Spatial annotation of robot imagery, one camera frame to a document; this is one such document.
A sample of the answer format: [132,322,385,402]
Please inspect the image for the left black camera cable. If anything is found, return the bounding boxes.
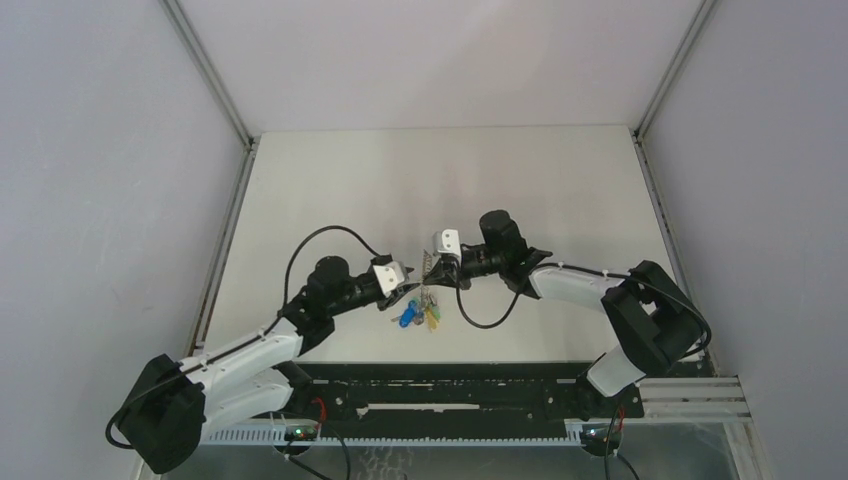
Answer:
[104,225,389,452]

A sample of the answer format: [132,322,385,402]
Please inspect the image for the yellow tagged key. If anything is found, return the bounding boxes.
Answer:
[424,305,441,333]

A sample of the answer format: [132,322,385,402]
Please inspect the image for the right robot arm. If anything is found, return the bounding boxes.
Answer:
[422,210,712,416]

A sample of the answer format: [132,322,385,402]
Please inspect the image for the large metal keyring yellow handle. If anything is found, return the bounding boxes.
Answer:
[419,250,439,303]

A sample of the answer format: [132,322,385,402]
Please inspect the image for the left circuit board green led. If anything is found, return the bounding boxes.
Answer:
[284,425,320,443]

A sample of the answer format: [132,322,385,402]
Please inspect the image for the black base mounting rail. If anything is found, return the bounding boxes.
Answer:
[211,361,713,439]

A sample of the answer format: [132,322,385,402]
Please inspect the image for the white slotted cable duct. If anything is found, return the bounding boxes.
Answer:
[200,423,584,447]

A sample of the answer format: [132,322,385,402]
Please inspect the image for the right circuit board green led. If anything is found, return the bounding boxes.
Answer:
[580,427,621,445]

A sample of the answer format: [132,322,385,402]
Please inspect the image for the circuit board green led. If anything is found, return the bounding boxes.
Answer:
[580,427,621,445]
[284,425,320,443]

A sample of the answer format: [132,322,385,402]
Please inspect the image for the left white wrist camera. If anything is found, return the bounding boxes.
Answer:
[372,259,408,298]

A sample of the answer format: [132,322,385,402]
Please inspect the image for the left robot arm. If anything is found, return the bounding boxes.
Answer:
[105,255,419,474]

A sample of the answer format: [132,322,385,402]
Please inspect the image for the green tagged key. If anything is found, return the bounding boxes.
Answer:
[427,295,441,319]

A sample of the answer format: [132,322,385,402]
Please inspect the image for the blue tagged key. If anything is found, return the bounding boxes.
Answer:
[396,298,425,328]

